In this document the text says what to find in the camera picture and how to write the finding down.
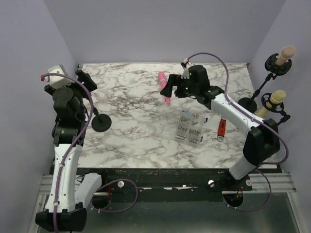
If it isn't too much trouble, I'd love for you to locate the black round-base microphone stand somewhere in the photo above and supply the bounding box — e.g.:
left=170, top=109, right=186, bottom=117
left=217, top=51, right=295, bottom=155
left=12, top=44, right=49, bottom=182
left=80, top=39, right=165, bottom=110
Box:
left=91, top=108, right=112, bottom=133

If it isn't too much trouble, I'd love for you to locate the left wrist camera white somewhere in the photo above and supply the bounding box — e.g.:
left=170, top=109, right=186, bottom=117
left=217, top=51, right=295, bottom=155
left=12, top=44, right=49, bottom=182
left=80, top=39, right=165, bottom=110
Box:
left=40, top=65, right=74, bottom=89

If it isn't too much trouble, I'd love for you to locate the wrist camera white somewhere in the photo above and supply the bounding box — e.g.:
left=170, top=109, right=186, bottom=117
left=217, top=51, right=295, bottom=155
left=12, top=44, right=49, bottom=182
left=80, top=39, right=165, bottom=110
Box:
left=181, top=58, right=194, bottom=79
left=40, top=65, right=74, bottom=89

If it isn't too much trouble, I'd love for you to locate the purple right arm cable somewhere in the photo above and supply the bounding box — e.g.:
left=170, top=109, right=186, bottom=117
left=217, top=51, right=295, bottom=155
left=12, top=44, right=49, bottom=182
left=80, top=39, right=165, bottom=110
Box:
left=184, top=52, right=290, bottom=167

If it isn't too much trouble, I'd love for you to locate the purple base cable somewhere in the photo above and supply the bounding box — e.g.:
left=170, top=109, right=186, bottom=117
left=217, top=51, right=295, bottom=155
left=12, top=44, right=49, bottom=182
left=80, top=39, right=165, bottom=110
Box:
left=90, top=179, right=138, bottom=214
left=222, top=168, right=272, bottom=211

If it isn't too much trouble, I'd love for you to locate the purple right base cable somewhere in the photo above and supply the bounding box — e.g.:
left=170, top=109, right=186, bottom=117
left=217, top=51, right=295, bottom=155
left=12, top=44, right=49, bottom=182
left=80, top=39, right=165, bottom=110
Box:
left=222, top=168, right=272, bottom=211

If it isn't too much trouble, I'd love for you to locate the beige pink toy microphone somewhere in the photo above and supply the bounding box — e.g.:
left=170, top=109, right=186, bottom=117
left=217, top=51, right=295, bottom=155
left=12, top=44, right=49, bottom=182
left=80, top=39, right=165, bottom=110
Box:
left=275, top=46, right=296, bottom=66

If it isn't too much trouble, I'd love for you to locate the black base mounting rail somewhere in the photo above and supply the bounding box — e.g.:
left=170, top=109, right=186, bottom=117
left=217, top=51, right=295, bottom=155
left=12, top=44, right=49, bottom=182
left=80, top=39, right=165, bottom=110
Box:
left=93, top=168, right=252, bottom=206

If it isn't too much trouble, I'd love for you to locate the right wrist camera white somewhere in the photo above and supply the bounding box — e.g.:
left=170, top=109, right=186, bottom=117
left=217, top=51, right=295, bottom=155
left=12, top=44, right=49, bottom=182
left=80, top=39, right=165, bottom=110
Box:
left=181, top=58, right=194, bottom=79

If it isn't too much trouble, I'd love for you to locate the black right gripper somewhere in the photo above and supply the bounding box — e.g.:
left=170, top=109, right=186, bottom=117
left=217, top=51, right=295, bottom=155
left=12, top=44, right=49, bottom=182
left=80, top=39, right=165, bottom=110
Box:
left=161, top=73, right=199, bottom=98

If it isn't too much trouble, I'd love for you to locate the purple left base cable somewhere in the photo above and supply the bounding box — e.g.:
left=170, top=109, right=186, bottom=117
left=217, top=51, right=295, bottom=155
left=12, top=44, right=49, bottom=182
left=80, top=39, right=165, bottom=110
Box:
left=90, top=179, right=138, bottom=214

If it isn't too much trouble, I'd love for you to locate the orange handled adjustable wrench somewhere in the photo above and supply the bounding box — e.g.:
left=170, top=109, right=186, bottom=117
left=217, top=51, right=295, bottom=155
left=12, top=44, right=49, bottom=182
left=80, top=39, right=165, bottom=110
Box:
left=217, top=116, right=226, bottom=142

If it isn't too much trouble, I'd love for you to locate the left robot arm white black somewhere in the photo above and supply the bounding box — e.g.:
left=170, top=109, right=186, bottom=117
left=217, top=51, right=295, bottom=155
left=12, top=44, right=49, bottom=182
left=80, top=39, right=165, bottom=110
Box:
left=35, top=65, right=108, bottom=233

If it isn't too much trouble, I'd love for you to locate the black stand with shock mount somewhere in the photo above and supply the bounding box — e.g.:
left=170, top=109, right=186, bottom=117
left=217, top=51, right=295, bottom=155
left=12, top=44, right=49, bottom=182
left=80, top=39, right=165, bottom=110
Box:
left=237, top=52, right=293, bottom=114

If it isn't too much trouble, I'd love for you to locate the clear plastic screw box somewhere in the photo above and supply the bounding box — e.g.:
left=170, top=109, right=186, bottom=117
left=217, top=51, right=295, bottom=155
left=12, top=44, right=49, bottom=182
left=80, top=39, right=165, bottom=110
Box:
left=174, top=108, right=208, bottom=147

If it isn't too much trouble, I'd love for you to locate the yellow toy microphone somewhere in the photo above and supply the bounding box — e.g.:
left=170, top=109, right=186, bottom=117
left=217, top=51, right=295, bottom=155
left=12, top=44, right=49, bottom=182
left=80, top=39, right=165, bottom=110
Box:
left=257, top=90, right=286, bottom=118

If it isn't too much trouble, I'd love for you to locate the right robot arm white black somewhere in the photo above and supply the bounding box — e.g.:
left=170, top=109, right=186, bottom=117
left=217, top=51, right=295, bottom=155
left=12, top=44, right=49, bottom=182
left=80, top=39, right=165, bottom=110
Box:
left=160, top=65, right=280, bottom=190

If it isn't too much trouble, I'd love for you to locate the black tripod stand shock mount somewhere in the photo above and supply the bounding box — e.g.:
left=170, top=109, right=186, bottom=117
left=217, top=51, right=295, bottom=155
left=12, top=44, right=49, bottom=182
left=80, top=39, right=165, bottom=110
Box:
left=257, top=93, right=291, bottom=126

